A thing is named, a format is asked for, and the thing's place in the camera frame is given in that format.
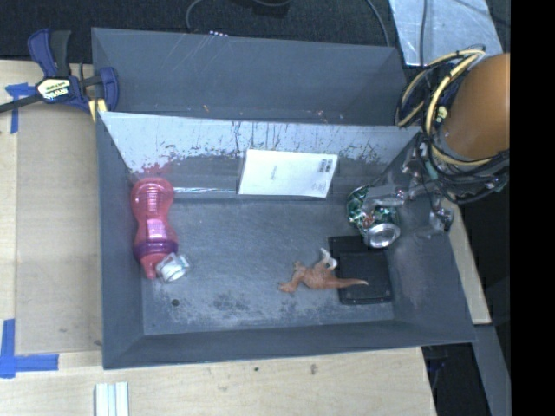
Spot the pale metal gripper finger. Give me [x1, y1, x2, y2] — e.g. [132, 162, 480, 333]
[371, 197, 408, 211]
[366, 183, 409, 198]

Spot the crushed green drink can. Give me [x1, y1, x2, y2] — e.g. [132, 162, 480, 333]
[345, 184, 402, 250]

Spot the black flat square plate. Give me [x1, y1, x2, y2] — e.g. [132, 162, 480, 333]
[327, 234, 395, 306]

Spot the white paper booklet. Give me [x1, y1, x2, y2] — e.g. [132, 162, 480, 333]
[237, 147, 339, 199]

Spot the orange toy dinosaur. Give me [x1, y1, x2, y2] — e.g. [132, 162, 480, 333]
[277, 247, 369, 295]

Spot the grey metal bin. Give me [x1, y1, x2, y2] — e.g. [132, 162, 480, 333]
[89, 27, 479, 370]

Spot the clear plastic cap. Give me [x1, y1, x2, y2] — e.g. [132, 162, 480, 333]
[154, 251, 191, 283]

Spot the pink plastic bottle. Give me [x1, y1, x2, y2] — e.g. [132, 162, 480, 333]
[129, 176, 180, 280]

